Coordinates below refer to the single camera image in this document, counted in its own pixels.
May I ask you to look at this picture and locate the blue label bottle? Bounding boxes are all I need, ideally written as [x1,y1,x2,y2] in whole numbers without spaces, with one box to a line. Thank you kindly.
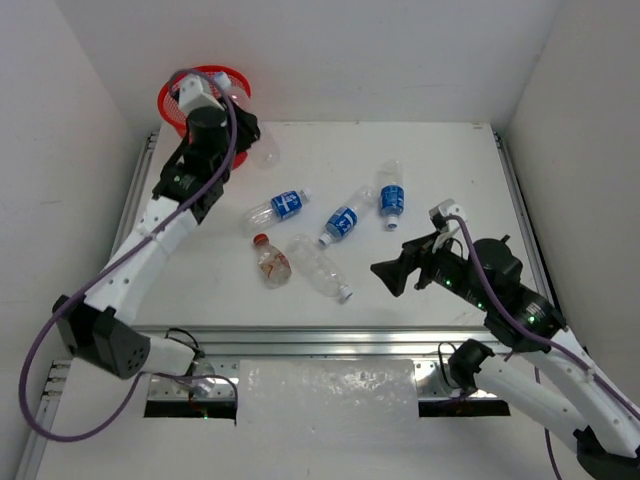
[376,160,405,231]
[240,188,311,237]
[318,186,376,247]

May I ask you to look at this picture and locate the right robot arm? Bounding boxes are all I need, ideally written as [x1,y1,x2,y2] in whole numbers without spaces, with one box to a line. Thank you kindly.
[370,234,639,479]

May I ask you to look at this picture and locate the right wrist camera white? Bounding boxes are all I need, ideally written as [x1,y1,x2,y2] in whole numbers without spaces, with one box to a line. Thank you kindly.
[429,198,468,252]

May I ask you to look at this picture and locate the red cap crushed bottle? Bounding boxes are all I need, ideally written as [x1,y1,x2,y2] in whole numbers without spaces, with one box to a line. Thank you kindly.
[253,233,292,288]

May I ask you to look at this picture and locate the red mesh waste bin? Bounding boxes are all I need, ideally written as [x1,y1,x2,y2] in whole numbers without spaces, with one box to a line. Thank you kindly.
[157,65,252,137]

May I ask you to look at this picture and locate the right aluminium side rail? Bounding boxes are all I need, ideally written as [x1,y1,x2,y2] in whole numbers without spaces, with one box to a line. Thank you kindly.
[493,131,557,306]

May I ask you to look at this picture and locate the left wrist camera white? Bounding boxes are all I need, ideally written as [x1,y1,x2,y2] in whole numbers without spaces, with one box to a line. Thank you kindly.
[177,73,223,116]

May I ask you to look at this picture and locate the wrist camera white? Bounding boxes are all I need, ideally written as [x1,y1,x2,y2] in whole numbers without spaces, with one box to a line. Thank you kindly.
[429,198,468,252]
[177,73,223,116]

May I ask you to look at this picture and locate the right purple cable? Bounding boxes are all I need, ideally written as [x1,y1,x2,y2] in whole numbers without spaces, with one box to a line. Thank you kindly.
[447,214,640,480]

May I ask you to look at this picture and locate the aluminium side rail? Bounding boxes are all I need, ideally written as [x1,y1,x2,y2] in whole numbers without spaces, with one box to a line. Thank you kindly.
[118,129,160,240]
[493,131,557,306]

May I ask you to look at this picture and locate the clear bottle blue cap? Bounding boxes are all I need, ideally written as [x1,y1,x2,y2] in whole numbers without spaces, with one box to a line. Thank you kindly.
[286,234,353,303]

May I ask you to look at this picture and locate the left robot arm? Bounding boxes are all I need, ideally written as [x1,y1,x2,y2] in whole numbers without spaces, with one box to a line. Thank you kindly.
[58,106,260,379]

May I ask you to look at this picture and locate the left aluminium side rail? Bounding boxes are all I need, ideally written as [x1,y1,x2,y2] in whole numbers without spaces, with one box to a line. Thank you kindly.
[118,129,160,240]

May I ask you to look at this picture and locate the aluminium front rail frame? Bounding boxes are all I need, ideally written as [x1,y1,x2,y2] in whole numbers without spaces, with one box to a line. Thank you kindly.
[42,324,556,406]

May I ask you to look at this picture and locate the clear bottle white cap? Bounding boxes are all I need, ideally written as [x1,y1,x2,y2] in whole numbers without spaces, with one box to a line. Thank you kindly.
[213,72,280,169]

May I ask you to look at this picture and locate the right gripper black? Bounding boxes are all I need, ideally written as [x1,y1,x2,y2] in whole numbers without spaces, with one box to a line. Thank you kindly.
[369,226,490,310]

